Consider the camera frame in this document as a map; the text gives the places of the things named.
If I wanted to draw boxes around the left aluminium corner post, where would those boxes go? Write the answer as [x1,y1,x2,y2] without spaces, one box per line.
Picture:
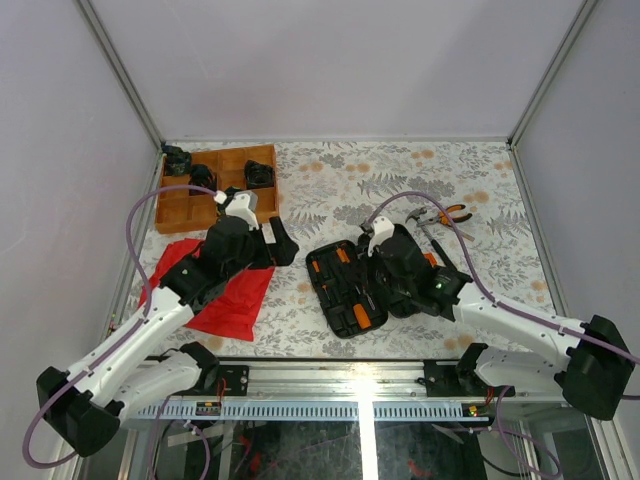
[73,0,164,149]

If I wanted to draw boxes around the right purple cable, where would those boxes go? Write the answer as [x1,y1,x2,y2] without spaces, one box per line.
[361,191,640,364]

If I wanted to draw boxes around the wooden compartment tray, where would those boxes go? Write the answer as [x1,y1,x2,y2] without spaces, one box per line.
[155,144,279,234]

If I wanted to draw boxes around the small precision screwdriver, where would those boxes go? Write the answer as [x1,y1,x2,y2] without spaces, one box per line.
[312,260,331,302]

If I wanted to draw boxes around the aluminium front rail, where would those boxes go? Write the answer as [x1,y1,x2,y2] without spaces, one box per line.
[221,356,435,401]

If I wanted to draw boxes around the large orange handle screwdriver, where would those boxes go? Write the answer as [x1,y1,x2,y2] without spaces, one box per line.
[353,304,372,329]

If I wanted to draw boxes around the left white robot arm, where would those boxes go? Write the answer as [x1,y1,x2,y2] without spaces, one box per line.
[36,216,299,457]

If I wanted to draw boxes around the rolled black tape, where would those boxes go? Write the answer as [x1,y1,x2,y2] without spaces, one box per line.
[189,164,217,190]
[244,160,275,190]

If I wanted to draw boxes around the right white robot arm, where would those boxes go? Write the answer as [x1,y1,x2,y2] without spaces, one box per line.
[367,217,638,420]

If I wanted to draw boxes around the rolled black tape left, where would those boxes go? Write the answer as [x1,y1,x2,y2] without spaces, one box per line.
[189,164,217,190]

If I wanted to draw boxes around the white slotted cable duct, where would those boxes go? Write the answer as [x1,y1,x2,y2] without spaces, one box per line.
[133,400,489,423]

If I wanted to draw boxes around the black orange grip screwdriver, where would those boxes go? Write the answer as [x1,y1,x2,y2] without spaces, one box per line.
[336,248,350,264]

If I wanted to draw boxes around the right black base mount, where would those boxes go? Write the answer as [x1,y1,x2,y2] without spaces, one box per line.
[423,360,486,398]

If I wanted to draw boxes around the rolled tape in corner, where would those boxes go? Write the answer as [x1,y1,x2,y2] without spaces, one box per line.
[161,143,192,177]

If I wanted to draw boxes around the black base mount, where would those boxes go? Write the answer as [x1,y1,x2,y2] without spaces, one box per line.
[198,364,250,398]
[423,360,486,398]

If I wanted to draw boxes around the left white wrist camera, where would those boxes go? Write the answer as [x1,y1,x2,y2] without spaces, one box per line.
[213,190,259,230]

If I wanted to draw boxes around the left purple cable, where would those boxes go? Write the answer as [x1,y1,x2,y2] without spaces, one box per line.
[21,183,224,470]

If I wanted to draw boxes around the rolled black tape right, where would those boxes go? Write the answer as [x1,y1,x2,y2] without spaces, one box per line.
[244,160,275,190]

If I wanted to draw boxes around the red cloth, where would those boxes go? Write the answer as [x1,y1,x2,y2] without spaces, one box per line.
[149,238,275,342]

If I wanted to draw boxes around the orange handle pliers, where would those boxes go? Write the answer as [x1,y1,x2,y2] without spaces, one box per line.
[437,204,473,229]

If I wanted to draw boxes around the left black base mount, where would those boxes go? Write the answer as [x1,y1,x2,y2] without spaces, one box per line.
[198,364,250,398]

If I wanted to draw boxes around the purple cable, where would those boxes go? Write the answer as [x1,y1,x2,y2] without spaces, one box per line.
[21,183,224,470]
[361,191,640,364]

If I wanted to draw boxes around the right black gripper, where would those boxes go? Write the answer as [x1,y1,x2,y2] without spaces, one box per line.
[347,242,414,296]

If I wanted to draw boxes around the thin screwdriver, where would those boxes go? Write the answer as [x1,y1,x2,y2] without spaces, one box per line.
[360,282,376,311]

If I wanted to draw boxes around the right aluminium corner post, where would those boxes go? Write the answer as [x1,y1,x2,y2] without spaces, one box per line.
[507,0,601,149]

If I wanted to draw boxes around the small hammer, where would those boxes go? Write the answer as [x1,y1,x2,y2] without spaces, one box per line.
[403,206,459,271]

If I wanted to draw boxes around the aluminium corner post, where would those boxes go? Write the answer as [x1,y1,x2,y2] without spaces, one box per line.
[507,0,601,149]
[73,0,164,149]

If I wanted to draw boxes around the black plastic tool case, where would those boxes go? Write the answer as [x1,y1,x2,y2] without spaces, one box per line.
[305,234,419,339]

